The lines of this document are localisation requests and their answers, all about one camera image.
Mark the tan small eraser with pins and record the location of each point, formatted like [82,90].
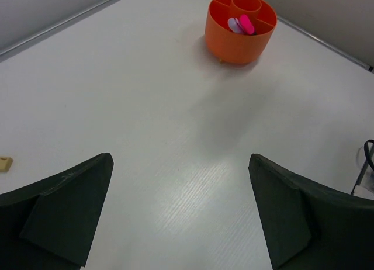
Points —
[5,164]

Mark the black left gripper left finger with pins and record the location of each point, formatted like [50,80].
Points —
[50,224]

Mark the orange round divided container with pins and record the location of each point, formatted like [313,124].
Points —
[236,48]

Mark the pink black highlighter pen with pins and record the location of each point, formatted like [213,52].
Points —
[247,25]

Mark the purple translucent highlighter pen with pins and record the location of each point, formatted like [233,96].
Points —
[235,26]

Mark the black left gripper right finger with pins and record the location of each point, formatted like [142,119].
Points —
[308,225]

